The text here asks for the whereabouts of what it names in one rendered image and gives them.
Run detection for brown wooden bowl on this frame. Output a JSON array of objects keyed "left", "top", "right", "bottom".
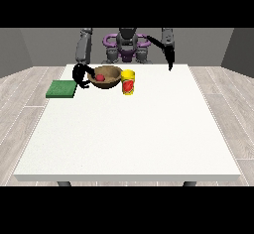
[{"left": 86, "top": 64, "right": 123, "bottom": 90}]

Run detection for green square pad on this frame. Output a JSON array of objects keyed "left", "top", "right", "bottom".
[{"left": 45, "top": 79, "right": 78, "bottom": 99}]

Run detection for yellow cup with melon print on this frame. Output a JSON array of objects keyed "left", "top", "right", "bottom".
[{"left": 120, "top": 68, "right": 136, "bottom": 96}]

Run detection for grey robot trunk purple rings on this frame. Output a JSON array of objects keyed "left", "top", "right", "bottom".
[{"left": 101, "top": 28, "right": 154, "bottom": 64}]

